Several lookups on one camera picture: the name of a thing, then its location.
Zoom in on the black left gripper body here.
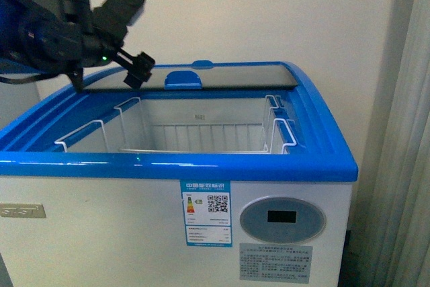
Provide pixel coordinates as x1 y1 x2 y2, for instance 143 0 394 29
72 35 155 92

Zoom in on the sliding glass freezer lid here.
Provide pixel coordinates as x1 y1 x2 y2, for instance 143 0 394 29
82 64 299 92

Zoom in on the white chest freezer blue rim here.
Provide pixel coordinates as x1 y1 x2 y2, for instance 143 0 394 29
1 61 357 286

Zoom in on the silver brand logo plate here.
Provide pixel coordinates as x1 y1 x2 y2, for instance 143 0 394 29
1 203 46 218

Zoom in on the blue energy efficiency label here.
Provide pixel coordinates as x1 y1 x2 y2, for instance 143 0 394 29
180 180 232 247

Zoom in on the round grey control panel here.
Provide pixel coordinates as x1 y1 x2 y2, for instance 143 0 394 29
240 197 326 244

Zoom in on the grey warning text label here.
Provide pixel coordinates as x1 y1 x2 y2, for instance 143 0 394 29
239 243 313 284

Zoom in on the white vertical blinds curtain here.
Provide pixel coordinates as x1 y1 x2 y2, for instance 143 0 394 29
350 0 429 286

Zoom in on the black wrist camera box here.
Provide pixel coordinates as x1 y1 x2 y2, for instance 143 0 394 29
92 0 145 46

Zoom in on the white wire freezer basket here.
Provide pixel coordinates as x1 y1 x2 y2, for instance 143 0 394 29
54 95 298 155

